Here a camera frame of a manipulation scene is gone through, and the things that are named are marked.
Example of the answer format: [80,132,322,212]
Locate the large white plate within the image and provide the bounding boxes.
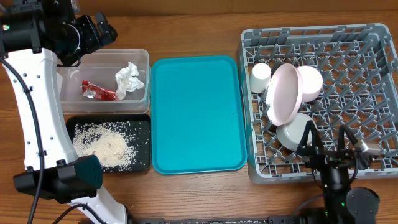
[266,63,303,126]

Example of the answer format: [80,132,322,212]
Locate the red snack wrapper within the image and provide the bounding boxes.
[81,80,119,101]

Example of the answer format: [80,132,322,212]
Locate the clear plastic bin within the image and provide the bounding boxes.
[57,49,151,114]

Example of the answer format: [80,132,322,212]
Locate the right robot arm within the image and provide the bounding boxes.
[288,121,381,223]

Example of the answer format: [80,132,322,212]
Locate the white napkin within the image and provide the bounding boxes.
[115,62,145,100]

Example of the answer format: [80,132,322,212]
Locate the white paper cup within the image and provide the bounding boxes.
[249,63,271,93]

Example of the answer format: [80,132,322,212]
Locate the rice and food scraps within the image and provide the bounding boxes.
[72,121,150,171]

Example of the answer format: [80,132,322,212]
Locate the teal serving tray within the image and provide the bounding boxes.
[151,55,247,175]

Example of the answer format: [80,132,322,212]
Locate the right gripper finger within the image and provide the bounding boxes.
[297,121,325,154]
[337,124,360,153]

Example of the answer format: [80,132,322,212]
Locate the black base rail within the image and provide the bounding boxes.
[136,215,305,224]

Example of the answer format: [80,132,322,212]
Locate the black tray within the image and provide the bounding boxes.
[65,113,152,174]

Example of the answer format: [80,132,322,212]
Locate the grey dishwasher rack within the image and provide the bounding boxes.
[239,24,397,184]

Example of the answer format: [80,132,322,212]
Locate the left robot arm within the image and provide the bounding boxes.
[1,1,134,223]

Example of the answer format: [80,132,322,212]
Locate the white bowl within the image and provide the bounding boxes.
[276,113,314,151]

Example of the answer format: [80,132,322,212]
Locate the small white plate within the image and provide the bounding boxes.
[297,65,323,103]

